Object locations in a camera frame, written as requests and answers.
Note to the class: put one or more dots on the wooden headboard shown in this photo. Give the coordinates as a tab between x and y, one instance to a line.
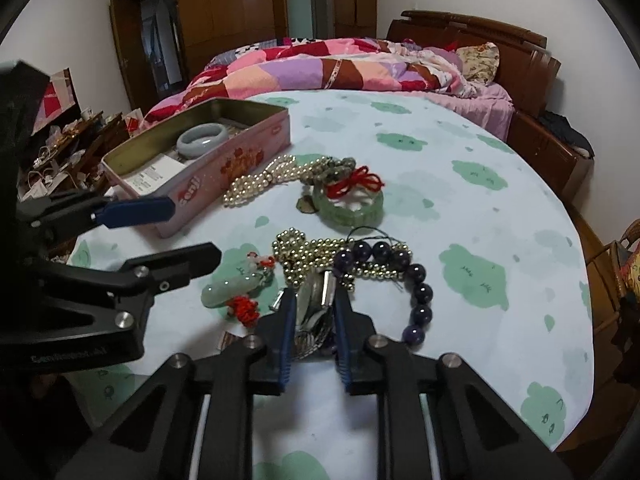
520	55

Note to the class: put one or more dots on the floral cushion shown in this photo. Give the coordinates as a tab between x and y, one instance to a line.
632	267

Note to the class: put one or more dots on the patchwork quilt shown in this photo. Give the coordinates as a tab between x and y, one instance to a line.
300	70

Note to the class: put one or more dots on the pink bed sheet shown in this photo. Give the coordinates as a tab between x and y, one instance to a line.
492	105

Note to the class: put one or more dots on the cluttered wooden dresser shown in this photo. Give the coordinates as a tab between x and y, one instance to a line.
75	150

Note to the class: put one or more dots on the floral pillow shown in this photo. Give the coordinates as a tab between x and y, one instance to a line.
477	62

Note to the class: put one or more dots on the green jade bangle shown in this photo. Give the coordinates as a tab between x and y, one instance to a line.
371	207

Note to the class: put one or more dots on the white paper card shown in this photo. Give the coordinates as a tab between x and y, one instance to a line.
152	172

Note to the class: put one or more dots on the wicker chair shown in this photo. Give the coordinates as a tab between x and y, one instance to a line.
607	260

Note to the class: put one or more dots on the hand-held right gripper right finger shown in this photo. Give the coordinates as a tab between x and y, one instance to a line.
341	345

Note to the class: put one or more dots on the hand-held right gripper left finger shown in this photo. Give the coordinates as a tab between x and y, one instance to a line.
288	340

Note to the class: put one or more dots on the wooden wardrobe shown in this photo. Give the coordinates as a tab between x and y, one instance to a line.
240	15

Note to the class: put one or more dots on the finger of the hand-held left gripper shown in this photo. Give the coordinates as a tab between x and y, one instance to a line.
137	211
170	262

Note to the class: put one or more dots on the green jade pendant red knot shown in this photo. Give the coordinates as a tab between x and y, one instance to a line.
225	292

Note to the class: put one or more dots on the wooden nightstand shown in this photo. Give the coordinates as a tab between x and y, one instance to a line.
545	165

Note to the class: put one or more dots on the dark clothes pile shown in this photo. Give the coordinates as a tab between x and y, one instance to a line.
570	135

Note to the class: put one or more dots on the silver bangle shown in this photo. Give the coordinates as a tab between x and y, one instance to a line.
311	312

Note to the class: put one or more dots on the dark hanging garment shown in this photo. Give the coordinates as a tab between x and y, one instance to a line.
629	345

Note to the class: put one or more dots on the pale grey jade bangle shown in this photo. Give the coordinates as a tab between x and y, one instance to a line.
187	146

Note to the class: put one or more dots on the pink tin box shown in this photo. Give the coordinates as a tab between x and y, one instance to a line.
235	160

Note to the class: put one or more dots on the white green cloud tablecloth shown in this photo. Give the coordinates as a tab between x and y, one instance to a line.
450	210

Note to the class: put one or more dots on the framed mirror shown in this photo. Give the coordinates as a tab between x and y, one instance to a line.
55	100

